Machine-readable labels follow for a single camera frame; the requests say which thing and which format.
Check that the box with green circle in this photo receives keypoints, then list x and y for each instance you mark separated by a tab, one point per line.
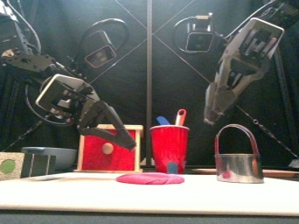
23	165

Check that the red drawer with round knob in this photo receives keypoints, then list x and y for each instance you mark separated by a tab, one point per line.
107	151

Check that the diagonal metal brace rod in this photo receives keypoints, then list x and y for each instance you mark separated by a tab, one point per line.
269	132

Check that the grey bowl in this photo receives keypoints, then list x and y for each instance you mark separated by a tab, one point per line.
62	156

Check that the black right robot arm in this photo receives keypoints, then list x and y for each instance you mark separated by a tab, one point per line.
286	11

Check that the red plastic cup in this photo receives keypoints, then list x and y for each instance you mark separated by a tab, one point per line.
170	145

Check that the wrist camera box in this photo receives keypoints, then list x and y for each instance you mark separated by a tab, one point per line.
199	40
101	54

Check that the vertical metal frame pole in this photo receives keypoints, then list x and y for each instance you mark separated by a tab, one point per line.
149	73

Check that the white cutting board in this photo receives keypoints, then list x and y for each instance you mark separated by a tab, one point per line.
147	198

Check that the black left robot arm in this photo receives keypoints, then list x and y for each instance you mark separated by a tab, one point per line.
27	61

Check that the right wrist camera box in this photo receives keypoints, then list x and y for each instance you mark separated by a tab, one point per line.
199	40

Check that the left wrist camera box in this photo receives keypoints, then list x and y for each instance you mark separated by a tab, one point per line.
101	54

